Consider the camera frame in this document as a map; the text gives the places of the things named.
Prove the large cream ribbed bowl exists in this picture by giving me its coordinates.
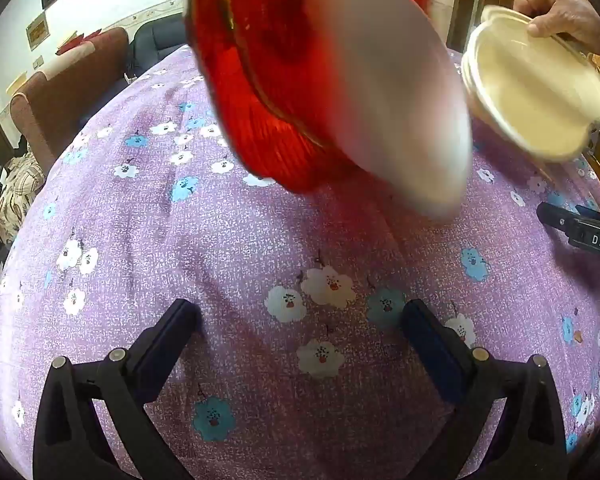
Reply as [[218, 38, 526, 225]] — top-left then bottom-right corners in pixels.
[[461, 55, 588, 163], [461, 4, 600, 163]]

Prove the brown upholstered chair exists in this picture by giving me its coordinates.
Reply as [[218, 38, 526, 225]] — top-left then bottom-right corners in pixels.
[[9, 26, 131, 171]]

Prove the small framed wall picture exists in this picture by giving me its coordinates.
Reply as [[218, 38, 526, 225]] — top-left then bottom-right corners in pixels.
[[26, 11, 49, 51]]

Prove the small red gold-rimmed plate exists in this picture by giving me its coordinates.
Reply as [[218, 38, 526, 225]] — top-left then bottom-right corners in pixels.
[[222, 0, 431, 161]]

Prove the red cloth item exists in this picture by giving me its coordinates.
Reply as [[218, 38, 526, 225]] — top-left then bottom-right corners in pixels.
[[55, 30, 103, 56]]

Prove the beige patterned blanket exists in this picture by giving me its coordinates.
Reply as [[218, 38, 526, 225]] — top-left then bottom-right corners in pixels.
[[0, 152, 48, 241]]

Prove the large red plate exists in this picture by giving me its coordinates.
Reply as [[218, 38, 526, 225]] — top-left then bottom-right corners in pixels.
[[182, 0, 433, 196]]

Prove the black leather sofa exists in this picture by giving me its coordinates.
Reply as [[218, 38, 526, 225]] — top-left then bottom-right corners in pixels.
[[129, 12, 191, 78]]

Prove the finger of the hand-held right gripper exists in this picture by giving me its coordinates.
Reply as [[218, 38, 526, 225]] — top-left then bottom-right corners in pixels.
[[536, 202, 600, 241]]

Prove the purple floral tablecloth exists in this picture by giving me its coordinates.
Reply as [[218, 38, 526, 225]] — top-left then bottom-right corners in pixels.
[[0, 42, 600, 480]]

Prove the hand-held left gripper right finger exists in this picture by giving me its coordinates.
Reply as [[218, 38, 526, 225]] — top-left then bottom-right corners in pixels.
[[401, 298, 568, 480]]

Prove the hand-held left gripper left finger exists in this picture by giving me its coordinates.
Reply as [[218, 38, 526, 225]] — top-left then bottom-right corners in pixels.
[[32, 298, 203, 480]]

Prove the small white bowl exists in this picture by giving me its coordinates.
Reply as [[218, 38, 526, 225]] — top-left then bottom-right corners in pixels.
[[302, 0, 473, 221]]

